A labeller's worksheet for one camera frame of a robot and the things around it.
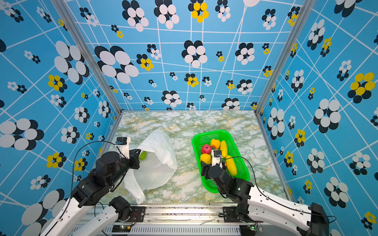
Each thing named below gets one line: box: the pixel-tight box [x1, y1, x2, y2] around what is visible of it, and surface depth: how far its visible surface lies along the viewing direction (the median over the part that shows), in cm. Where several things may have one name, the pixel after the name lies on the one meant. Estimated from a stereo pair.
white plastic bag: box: [124, 129, 178, 205], surface depth 80 cm
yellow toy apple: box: [210, 138, 221, 150], surface depth 97 cm
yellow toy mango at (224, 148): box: [220, 140, 228, 159], surface depth 96 cm
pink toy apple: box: [200, 144, 212, 155], surface depth 93 cm
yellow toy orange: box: [200, 153, 212, 165], surface depth 89 cm
